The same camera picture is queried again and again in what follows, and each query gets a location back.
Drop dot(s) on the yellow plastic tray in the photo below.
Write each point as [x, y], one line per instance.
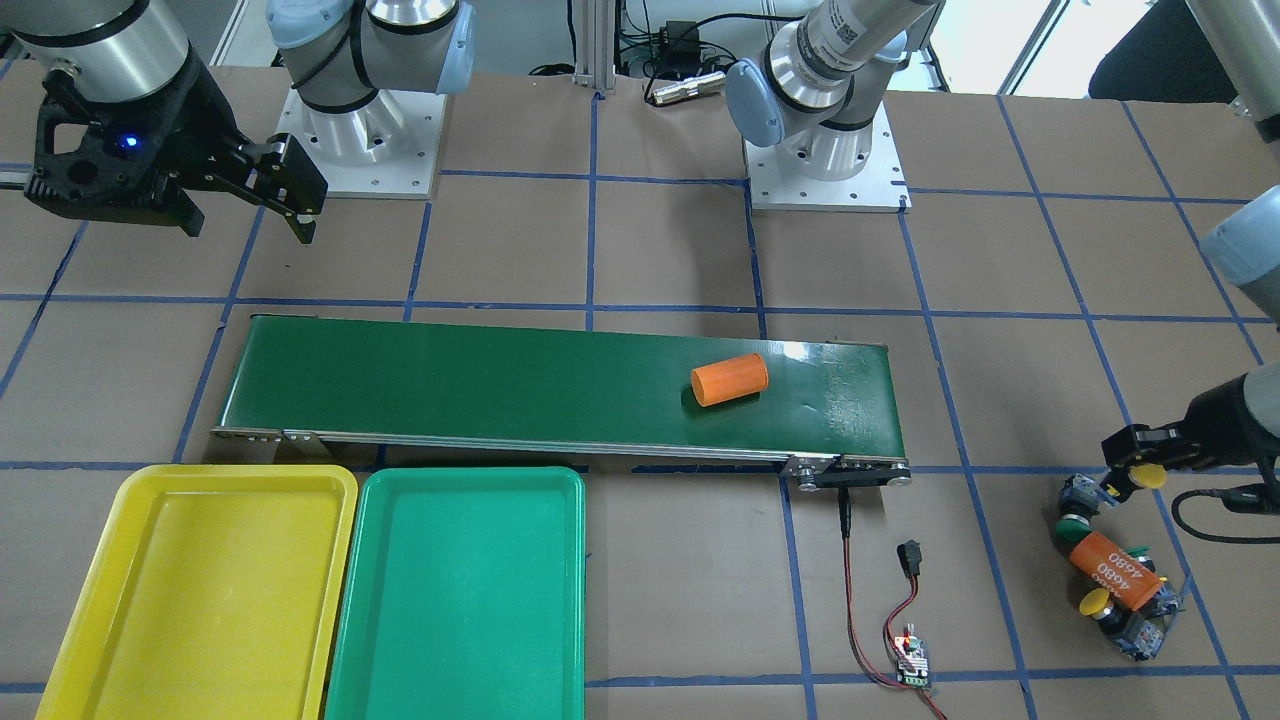
[213, 594]

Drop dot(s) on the small motor controller board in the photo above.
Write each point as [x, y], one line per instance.
[912, 661]

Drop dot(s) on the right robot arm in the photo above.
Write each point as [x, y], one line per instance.
[339, 54]

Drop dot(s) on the plain orange cylinder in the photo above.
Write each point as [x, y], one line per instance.
[728, 380]

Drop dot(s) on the silver metal connector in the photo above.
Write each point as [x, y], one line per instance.
[687, 90]

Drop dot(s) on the green plastic tray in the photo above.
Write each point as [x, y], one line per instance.
[465, 597]

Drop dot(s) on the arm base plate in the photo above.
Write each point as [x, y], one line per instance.
[827, 170]
[385, 150]

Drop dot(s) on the aluminium frame post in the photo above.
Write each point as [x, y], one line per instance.
[594, 36]

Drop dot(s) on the orange cylinder marked 4680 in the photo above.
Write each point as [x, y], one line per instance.
[1111, 567]

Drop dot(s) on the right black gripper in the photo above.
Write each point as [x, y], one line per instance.
[196, 112]

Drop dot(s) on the green conveyor belt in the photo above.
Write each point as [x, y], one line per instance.
[828, 419]

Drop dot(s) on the black inline switch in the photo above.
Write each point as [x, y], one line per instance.
[910, 558]

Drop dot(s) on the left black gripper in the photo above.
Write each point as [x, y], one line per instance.
[1208, 422]

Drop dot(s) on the green push button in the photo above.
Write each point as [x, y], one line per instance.
[1141, 555]
[1080, 500]

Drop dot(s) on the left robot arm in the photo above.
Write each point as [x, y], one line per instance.
[816, 78]

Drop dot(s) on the yellow push button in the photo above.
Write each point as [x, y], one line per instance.
[1101, 607]
[1120, 483]

